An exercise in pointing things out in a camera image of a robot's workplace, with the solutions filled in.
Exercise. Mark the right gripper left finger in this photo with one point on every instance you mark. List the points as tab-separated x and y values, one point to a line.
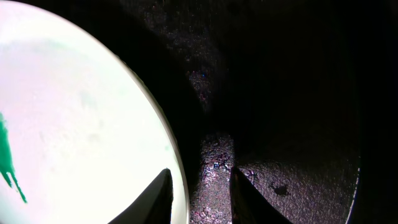
153	205

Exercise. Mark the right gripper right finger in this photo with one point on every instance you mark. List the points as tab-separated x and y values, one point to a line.
248	206

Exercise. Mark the mint green plate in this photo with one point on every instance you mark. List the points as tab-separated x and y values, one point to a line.
81	135

